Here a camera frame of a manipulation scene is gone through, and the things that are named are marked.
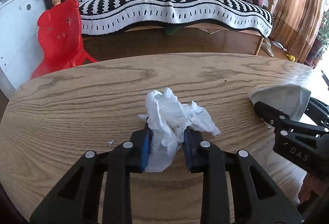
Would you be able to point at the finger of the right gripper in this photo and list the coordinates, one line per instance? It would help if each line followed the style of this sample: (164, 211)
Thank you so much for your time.
(275, 118)

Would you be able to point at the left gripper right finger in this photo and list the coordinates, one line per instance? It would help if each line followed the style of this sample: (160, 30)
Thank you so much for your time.
(238, 177)

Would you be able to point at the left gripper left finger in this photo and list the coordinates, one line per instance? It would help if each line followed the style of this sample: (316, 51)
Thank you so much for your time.
(97, 186)

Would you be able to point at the white torn paper packaging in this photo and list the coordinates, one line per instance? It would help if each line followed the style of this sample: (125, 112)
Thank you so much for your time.
(289, 98)

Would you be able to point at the white tissue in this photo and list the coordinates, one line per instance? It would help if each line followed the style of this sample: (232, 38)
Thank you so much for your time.
(168, 119)

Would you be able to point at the right hand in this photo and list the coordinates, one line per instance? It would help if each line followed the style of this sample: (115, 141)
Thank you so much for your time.
(309, 186)

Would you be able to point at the yellow toy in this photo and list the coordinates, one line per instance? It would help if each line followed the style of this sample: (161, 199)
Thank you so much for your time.
(291, 57)

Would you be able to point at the white slippers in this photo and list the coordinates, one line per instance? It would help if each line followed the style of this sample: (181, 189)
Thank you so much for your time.
(267, 47)

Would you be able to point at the potted green plant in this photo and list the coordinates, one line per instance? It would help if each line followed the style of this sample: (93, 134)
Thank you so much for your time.
(320, 45)

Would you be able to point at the brown curtain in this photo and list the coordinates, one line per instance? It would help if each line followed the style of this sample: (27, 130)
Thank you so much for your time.
(296, 24)

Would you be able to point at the white cabinet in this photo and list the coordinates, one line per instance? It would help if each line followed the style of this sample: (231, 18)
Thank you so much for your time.
(20, 50)

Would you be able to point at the red plastic chair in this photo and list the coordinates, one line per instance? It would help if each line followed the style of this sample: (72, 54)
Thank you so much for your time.
(59, 35)

